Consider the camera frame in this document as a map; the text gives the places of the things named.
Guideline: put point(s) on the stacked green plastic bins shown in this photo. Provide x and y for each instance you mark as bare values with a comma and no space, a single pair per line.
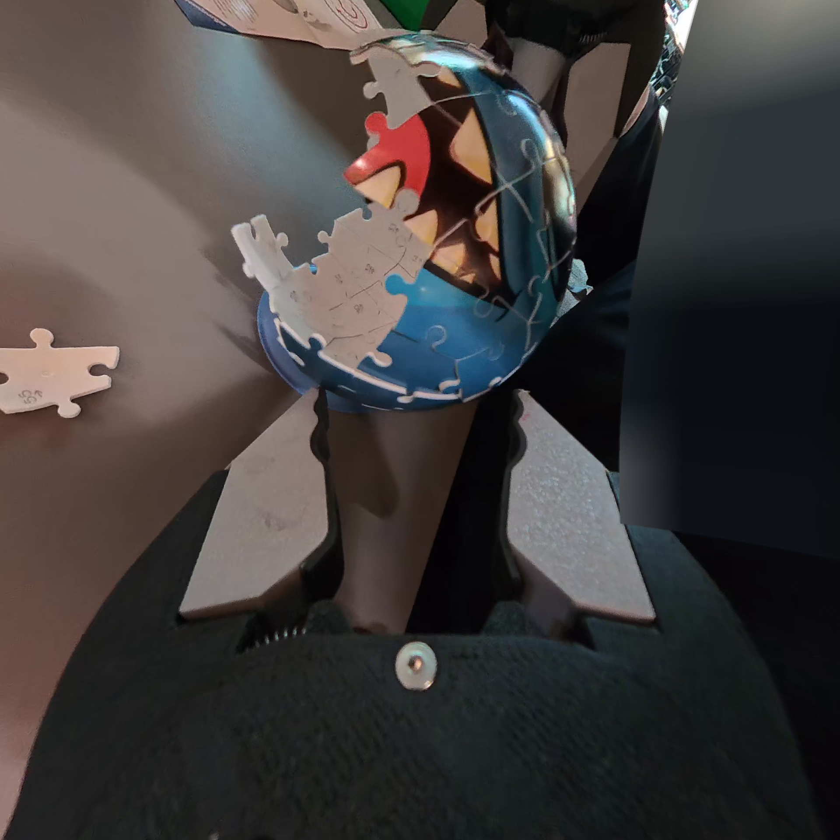
407,13

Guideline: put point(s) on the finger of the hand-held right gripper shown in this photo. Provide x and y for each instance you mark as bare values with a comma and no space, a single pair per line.
597,118

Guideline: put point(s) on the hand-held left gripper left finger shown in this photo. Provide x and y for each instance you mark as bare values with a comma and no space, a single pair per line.
262,525

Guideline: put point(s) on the blue white puzzle ball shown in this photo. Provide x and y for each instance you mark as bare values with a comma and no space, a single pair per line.
426,328

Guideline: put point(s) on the blue plastic ball stand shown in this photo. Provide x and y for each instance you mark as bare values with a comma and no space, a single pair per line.
272,341

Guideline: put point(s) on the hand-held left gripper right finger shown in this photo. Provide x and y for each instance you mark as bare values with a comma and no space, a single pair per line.
571,525

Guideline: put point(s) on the white puzzle pieces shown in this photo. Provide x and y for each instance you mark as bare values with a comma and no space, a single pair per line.
59,374

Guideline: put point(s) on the white instruction leaflet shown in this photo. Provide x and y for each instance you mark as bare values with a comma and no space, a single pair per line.
282,19

